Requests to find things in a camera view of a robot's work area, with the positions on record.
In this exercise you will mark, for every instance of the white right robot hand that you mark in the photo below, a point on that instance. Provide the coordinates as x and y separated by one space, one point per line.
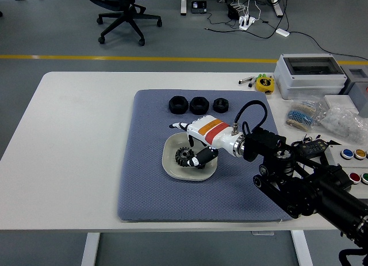
210 130

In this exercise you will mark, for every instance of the large black gear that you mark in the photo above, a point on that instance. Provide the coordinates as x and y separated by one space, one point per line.
184 156

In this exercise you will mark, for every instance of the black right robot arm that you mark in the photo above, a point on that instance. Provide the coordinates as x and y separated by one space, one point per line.
287 168

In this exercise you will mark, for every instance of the large black hex nut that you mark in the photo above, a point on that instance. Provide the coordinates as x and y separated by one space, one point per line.
177 105
200 106

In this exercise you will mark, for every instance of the small black hex nut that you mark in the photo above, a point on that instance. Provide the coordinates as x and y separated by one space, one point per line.
220 105

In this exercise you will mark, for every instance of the white flat box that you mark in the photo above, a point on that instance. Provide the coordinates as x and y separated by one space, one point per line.
340 102

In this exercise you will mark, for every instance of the control box with coloured buttons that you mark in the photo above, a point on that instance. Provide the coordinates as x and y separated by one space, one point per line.
347 153

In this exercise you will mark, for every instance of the grey box with red button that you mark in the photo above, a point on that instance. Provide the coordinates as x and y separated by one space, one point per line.
359 99

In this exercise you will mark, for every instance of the white square plate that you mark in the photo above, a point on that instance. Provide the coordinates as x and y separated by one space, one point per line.
172 168

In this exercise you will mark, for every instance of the silver and black pen tool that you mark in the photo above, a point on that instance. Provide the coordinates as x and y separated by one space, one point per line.
245 80

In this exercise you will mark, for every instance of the yellow tape measure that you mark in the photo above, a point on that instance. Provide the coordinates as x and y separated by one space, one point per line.
264 84

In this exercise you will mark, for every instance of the blue-grey quilted mat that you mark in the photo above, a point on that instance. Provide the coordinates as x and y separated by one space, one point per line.
187 199

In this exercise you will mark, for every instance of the green capped tool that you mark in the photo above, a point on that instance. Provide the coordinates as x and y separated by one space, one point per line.
261 75

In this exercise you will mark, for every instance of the bag of blue resistors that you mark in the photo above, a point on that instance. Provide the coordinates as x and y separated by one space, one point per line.
302 116

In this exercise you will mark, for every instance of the white power strip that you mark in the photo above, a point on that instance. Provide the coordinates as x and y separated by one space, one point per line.
246 21

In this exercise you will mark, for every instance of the black power brick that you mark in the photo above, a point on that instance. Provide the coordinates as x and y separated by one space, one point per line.
233 11

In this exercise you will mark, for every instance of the white power adapter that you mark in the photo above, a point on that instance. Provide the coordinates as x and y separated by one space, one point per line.
282 32

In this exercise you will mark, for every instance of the black desk phone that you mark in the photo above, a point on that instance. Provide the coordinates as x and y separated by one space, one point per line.
199 7

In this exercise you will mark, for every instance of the white desk leg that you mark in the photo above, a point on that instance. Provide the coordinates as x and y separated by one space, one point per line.
183 2
276 5

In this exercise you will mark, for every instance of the bag of clear parts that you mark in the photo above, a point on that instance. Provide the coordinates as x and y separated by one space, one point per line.
343 122

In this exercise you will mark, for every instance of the black office chair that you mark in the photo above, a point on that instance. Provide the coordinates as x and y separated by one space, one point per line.
126 9

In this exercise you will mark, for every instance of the white table leg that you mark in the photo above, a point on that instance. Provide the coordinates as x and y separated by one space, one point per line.
302 248
90 248

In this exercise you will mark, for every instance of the grey electrical enclosure box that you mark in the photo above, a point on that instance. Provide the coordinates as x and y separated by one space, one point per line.
304 84

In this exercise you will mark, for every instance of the white under-table bracket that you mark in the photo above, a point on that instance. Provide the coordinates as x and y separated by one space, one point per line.
263 233

